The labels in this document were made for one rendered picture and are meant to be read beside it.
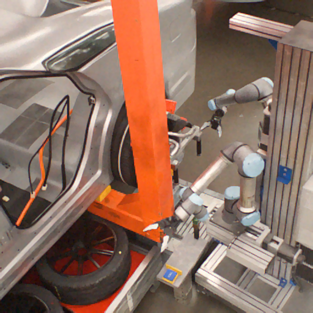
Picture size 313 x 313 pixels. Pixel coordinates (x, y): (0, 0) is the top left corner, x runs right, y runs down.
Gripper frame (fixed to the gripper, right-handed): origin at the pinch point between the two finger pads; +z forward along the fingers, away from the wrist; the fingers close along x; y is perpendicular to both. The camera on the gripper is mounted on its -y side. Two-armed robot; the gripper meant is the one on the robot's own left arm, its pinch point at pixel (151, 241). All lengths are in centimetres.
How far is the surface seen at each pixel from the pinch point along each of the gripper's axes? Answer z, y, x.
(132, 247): 26, 100, 35
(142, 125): -40, -12, 48
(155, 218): -5, 54, 25
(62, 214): 35, 28, 61
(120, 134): -27, 47, 84
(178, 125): -61, 68, 67
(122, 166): -12, 58, 70
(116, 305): 52, 61, 3
